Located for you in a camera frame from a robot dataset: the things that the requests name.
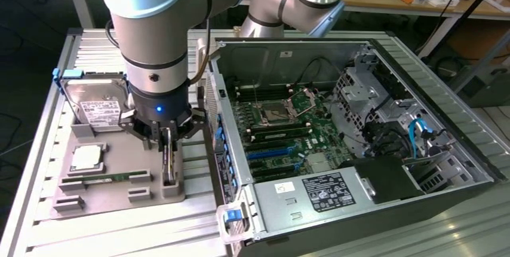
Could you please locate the black RAM slot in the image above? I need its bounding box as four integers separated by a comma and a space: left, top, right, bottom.
235, 85, 291, 94
236, 91, 292, 100
245, 121, 312, 134

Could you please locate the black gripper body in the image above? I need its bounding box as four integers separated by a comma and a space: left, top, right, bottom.
127, 79, 196, 129

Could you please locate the grey case handle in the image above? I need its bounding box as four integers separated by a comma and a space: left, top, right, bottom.
215, 204, 255, 244
198, 38, 224, 60

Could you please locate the grey power supply unit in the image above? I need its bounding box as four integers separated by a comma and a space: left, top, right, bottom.
244, 166, 380, 235

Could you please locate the metal disk bay cage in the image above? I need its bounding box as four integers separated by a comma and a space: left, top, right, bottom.
333, 65, 404, 156

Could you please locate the black open PC case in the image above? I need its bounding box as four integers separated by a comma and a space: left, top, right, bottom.
196, 37, 500, 257

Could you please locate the CPU socket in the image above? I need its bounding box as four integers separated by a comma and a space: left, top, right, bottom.
259, 101, 295, 126

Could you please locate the cluttered wooden desk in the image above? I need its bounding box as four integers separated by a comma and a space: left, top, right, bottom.
341, 0, 510, 57

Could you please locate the green motherboard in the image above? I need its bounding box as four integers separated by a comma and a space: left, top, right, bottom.
229, 82, 356, 180

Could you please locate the dark floor cabinet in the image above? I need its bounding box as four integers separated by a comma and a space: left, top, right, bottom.
469, 68, 510, 108

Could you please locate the silver CPU chip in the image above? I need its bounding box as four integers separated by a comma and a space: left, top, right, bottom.
71, 146, 106, 171

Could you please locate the hard disk with blue bracket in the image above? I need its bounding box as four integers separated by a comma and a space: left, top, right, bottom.
51, 68, 132, 134

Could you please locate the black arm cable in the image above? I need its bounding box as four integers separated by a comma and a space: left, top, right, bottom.
104, 17, 212, 86

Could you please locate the black plastic shroud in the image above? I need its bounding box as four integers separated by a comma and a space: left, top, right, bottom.
355, 158, 427, 204

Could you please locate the silver chipset heat sink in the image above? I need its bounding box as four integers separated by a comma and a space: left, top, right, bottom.
307, 154, 335, 171

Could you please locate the grey vented drive caddy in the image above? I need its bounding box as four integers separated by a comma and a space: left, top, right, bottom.
403, 151, 456, 195

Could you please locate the blue expansion slot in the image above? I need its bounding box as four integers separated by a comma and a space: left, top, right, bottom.
245, 146, 291, 159

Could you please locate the black expansion slot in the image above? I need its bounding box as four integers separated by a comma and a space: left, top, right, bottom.
253, 166, 303, 180
249, 158, 299, 170

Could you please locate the grey parts rack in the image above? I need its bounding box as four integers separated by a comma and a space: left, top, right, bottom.
48, 120, 188, 221

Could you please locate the graphics card with metal bracket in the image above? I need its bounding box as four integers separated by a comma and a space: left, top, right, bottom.
162, 128, 180, 186

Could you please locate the black power wire bundle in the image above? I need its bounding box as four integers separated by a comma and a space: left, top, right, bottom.
363, 121, 408, 158

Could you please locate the metal socket cover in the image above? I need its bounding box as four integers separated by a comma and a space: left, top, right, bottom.
287, 86, 320, 117

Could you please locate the blue wire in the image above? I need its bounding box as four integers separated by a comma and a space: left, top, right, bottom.
408, 118, 431, 159

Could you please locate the green RAM stick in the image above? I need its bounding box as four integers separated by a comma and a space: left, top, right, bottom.
62, 172, 147, 185

